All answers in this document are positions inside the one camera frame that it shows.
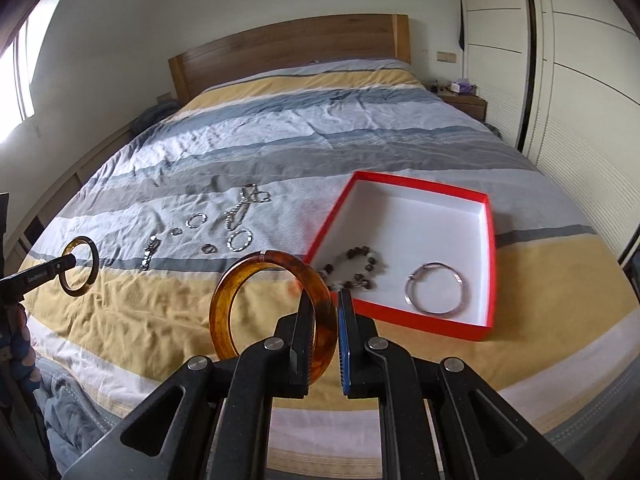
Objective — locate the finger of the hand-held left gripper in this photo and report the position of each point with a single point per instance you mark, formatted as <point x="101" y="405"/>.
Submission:
<point x="37" y="276"/>

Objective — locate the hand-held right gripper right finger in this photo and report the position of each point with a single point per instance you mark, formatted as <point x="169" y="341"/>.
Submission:
<point x="344" y="350"/>

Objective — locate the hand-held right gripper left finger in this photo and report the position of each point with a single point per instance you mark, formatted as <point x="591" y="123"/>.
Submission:
<point x="300" y="340"/>

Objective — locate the small amber bangle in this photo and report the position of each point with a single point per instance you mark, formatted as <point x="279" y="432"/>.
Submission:
<point x="92" y="272"/>

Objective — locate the large amber tortoiseshell bangle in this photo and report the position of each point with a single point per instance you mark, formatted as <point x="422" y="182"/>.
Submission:
<point x="222" y="300"/>

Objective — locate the red jewelry box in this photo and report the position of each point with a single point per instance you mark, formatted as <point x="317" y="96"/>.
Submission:
<point x="425" y="220"/>

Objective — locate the person's left hand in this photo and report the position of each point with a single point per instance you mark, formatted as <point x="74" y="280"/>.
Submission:
<point x="20" y="355"/>

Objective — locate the low wooden shelf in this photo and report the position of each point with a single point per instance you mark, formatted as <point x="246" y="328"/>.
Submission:
<point x="65" y="180"/>

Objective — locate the silver bangle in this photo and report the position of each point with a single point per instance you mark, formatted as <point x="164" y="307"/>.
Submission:
<point x="462" y="290"/>

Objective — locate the window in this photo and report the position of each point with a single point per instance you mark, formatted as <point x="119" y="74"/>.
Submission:
<point x="12" y="85"/>

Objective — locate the person's leg in jeans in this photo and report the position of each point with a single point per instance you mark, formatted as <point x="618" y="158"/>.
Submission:
<point x="65" y="410"/>

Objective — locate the dark cloth pile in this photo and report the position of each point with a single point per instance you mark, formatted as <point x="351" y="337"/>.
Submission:
<point x="155" y="115"/>

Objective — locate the striped bed with duvet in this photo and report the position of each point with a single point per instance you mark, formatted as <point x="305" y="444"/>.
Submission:
<point x="280" y="125"/>

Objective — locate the wooden nightstand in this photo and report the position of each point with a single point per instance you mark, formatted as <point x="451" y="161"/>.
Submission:
<point x="467" y="105"/>

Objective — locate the tissue box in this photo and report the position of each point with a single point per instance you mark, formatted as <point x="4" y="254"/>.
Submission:
<point x="462" y="87"/>

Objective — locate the wooden headboard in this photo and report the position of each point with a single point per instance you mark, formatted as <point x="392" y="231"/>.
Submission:
<point x="300" y="45"/>

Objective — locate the white wardrobe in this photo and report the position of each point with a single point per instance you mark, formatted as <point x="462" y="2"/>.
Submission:
<point x="575" y="85"/>

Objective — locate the wall switch panel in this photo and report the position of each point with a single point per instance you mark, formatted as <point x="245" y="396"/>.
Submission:
<point x="446" y="57"/>

